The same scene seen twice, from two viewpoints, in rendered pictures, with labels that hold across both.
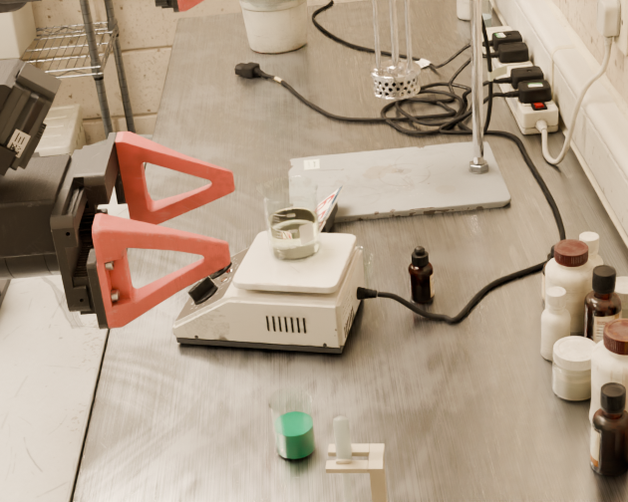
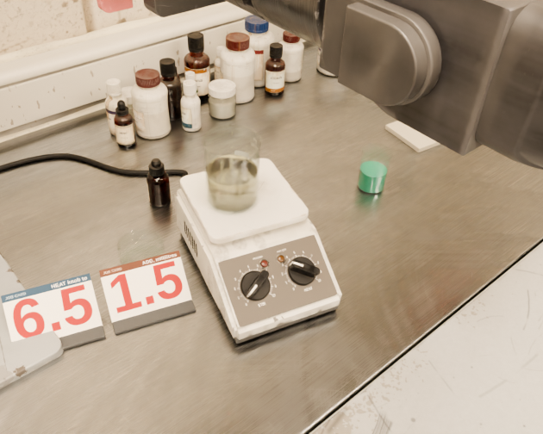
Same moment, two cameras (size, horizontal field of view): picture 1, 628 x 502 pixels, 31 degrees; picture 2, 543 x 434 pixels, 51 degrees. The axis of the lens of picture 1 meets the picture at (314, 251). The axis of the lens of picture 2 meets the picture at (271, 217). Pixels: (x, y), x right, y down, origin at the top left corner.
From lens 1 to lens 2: 1.52 m
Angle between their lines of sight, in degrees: 97
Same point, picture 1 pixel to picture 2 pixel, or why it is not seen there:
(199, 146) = not seen: outside the picture
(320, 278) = (262, 167)
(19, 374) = (484, 406)
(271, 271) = (275, 197)
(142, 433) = (440, 262)
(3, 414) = (527, 368)
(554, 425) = (259, 111)
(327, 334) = not seen: hidden behind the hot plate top
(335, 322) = not seen: hidden behind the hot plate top
